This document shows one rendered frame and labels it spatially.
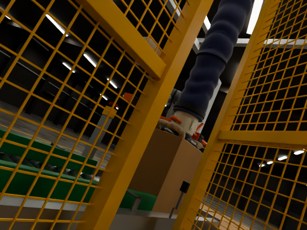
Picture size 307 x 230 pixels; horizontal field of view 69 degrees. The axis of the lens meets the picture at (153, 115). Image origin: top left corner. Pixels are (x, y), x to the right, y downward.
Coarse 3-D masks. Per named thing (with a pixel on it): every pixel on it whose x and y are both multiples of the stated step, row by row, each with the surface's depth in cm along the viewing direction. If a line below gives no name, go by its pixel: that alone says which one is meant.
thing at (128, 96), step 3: (126, 93) 146; (123, 96) 146; (126, 96) 145; (129, 96) 143; (135, 96) 144; (126, 99) 143; (129, 99) 142; (135, 99) 145; (132, 102) 143; (135, 102) 146; (135, 105) 147
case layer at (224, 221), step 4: (204, 208) 239; (208, 212) 220; (212, 212) 236; (216, 212) 253; (216, 216) 216; (220, 216) 232; (224, 220) 215; (228, 220) 229; (232, 220) 245; (224, 224) 189; (232, 224) 213; (220, 228) 159; (224, 228) 168; (232, 228) 186; (236, 228) 198; (240, 228) 211; (244, 228) 226; (248, 228) 242
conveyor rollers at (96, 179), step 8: (0, 152) 93; (8, 160) 87; (16, 160) 98; (24, 160) 97; (32, 160) 108; (40, 168) 102; (48, 168) 102; (56, 168) 111; (80, 176) 125; (88, 176) 125
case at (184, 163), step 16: (160, 144) 120; (176, 144) 115; (144, 160) 121; (160, 160) 116; (176, 160) 115; (192, 160) 130; (144, 176) 117; (160, 176) 112; (176, 176) 119; (192, 176) 135; (144, 192) 114; (160, 192) 110; (176, 192) 124; (160, 208) 114
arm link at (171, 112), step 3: (177, 90) 223; (174, 93) 221; (177, 93) 221; (174, 96) 221; (177, 96) 221; (174, 99) 223; (177, 99) 222; (174, 102) 225; (171, 105) 230; (171, 108) 229; (171, 111) 229; (174, 111) 228; (168, 114) 233; (171, 114) 230; (174, 114) 229; (168, 117) 233
